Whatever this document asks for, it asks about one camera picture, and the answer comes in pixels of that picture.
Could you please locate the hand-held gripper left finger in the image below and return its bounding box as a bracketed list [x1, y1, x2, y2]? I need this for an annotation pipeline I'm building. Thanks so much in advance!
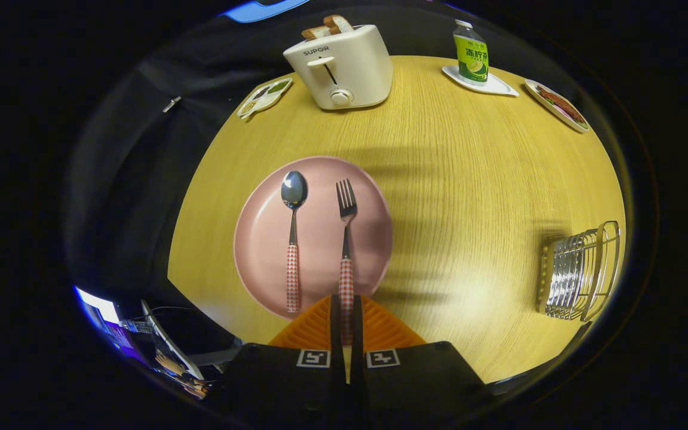
[216, 294, 346, 422]

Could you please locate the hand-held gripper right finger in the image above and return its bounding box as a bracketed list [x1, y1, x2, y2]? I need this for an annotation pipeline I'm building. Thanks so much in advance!
[350, 294, 494, 419]

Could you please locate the fork with red checked handle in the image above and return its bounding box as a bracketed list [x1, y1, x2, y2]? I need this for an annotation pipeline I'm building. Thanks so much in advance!
[336, 178, 358, 347]

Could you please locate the spoon with red checked handle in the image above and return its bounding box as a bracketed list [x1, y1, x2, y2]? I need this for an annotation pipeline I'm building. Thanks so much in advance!
[280, 170, 309, 314]

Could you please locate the silver laptop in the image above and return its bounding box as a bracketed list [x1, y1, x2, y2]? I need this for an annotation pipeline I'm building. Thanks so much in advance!
[140, 299, 208, 400]

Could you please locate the pink plate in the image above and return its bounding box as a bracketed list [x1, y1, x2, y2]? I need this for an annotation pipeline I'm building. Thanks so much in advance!
[234, 156, 394, 320]

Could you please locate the metal cutlery basket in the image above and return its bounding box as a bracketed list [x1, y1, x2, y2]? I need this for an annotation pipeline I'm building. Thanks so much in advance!
[536, 220, 622, 323]

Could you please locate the lit computer monitor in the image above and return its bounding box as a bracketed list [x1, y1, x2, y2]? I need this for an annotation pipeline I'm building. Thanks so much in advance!
[74, 285, 142, 362]

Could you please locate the white divided condiment tray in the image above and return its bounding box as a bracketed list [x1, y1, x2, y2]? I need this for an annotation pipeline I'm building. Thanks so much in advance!
[237, 78, 293, 120]

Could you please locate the white food plate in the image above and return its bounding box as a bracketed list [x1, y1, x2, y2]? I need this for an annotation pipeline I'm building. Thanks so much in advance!
[524, 79, 591, 133]

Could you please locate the white square coaster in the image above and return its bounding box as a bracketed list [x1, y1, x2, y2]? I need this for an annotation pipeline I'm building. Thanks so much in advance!
[441, 64, 520, 97]

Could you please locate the brown steak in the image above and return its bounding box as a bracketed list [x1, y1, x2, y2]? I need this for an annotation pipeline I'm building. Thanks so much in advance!
[538, 85, 586, 125]

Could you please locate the white toaster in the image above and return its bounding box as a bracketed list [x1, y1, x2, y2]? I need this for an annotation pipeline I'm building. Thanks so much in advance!
[282, 24, 394, 111]

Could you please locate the green label drink bottle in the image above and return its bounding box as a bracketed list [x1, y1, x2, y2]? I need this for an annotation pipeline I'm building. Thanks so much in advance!
[453, 19, 490, 87]

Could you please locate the large bread slice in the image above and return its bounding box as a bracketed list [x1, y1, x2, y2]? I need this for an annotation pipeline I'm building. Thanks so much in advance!
[323, 14, 355, 35]

